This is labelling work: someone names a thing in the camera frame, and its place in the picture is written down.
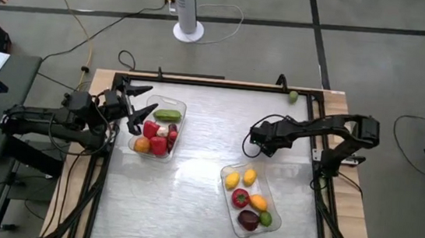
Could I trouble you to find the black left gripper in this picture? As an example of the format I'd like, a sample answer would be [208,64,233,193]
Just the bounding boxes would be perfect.
[111,74,162,138]

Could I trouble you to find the white garlic bulb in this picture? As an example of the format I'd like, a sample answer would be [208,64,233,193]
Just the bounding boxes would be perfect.
[155,124,170,139]

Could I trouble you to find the red bell pepper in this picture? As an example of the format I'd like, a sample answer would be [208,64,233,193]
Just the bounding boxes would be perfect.
[148,135,169,158]
[141,120,161,140]

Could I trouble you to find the green cucumber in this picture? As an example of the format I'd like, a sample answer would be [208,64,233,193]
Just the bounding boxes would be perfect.
[152,107,184,124]

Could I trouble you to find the pale green round fruit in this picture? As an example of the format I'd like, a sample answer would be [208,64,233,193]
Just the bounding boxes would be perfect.
[287,89,300,105]

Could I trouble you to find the dark purple eggplant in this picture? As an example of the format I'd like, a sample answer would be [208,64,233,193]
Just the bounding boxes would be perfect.
[165,122,180,155]

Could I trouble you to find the clear plastic basket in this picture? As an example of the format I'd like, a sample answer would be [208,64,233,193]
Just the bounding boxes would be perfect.
[126,92,189,165]
[214,157,288,238]

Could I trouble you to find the orange bell pepper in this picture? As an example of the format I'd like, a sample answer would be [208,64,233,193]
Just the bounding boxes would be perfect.
[133,135,153,155]

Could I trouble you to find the grey metal mounting plate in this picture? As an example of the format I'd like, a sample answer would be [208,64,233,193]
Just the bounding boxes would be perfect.
[310,146,367,168]

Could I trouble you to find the yellow lemon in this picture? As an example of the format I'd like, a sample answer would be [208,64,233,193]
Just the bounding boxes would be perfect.
[223,170,242,192]
[242,167,259,188]

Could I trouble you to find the wooden table board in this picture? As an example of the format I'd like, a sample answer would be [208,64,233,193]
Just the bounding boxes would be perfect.
[39,62,390,238]

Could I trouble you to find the yellow orange mango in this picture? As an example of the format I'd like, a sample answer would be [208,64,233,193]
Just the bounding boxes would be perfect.
[248,193,270,213]

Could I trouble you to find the bright green lime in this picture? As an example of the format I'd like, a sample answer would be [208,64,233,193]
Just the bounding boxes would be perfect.
[258,210,274,228]

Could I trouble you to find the dark maroon round fruit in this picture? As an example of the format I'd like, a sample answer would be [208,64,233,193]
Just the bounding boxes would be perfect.
[236,209,262,233]

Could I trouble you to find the white tower fan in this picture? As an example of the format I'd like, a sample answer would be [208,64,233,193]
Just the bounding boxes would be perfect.
[167,0,209,44]

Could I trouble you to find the dark grey desk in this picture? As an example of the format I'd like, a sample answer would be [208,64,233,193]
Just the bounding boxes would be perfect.
[0,51,44,163]

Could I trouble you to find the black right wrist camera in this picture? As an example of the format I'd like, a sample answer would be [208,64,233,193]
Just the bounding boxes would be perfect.
[248,125,271,149]

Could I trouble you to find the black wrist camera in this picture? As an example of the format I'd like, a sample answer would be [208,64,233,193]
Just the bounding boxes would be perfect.
[100,88,123,112]
[248,125,271,149]

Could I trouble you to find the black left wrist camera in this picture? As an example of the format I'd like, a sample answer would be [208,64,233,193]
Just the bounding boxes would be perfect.
[100,88,123,112]

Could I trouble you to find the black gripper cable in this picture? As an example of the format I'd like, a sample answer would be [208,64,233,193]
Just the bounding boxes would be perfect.
[240,110,288,162]

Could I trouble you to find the black looped cable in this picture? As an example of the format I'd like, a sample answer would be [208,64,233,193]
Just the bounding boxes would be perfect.
[117,48,139,72]

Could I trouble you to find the black aluminium table frame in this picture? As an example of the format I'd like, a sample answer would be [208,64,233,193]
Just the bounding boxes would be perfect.
[38,56,392,238]

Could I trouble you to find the yellow floor cable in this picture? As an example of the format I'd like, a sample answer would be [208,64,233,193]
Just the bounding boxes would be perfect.
[27,0,100,93]

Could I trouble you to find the long black floor cable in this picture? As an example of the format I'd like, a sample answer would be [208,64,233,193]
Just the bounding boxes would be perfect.
[40,0,170,74]

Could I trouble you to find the white floor cable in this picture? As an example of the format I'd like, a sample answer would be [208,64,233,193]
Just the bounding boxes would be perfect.
[165,0,246,48]

